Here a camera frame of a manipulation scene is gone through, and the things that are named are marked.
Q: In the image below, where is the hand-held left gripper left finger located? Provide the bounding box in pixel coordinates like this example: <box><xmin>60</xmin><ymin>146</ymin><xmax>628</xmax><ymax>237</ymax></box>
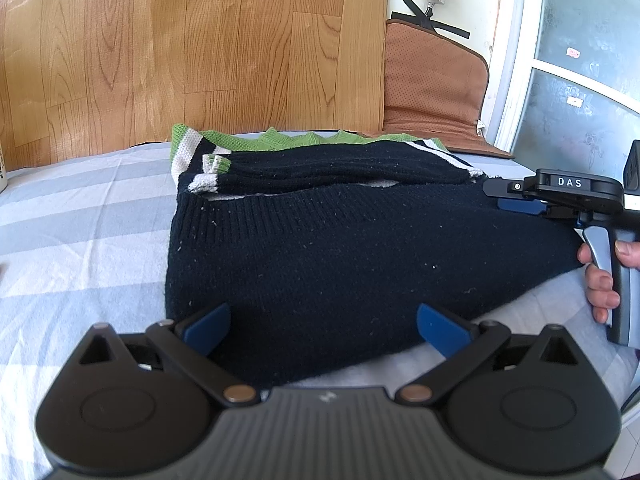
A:
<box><xmin>77</xmin><ymin>302</ymin><xmax>262</xmax><ymax>406</ymax></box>

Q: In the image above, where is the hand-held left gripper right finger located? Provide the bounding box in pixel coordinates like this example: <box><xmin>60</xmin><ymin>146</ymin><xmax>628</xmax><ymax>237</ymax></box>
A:
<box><xmin>395</xmin><ymin>302</ymin><xmax>577</xmax><ymax>407</ymax></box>

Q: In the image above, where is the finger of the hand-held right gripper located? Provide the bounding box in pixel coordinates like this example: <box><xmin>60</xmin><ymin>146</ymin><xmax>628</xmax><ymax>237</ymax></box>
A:
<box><xmin>482</xmin><ymin>177</ymin><xmax>538</xmax><ymax>199</ymax></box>
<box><xmin>497</xmin><ymin>198</ymin><xmax>549</xmax><ymax>219</ymax></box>

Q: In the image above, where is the navy green knit sweater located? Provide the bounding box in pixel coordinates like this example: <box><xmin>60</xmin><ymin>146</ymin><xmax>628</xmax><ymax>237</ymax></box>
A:
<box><xmin>164</xmin><ymin>122</ymin><xmax>587</xmax><ymax>392</ymax></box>

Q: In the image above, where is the person's right hand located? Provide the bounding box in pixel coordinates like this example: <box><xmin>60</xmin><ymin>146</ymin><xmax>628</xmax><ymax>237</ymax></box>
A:
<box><xmin>576</xmin><ymin>240</ymin><xmax>640</xmax><ymax>325</ymax></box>

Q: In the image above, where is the brown perforated seat mat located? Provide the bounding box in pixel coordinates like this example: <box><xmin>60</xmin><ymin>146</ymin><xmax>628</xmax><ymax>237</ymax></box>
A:
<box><xmin>381</xmin><ymin>19</ymin><xmax>516</xmax><ymax>162</ymax></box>

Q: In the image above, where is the frosted glass door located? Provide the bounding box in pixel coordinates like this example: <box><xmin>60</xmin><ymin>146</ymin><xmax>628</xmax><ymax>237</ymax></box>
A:
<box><xmin>486</xmin><ymin>0</ymin><xmax>640</xmax><ymax>177</ymax></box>

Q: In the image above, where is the black mat strap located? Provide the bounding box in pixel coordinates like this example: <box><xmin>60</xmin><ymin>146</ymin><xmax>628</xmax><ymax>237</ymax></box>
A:
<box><xmin>391</xmin><ymin>10</ymin><xmax>472</xmax><ymax>41</ymax></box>
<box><xmin>398</xmin><ymin>0</ymin><xmax>432</xmax><ymax>24</ymax></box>

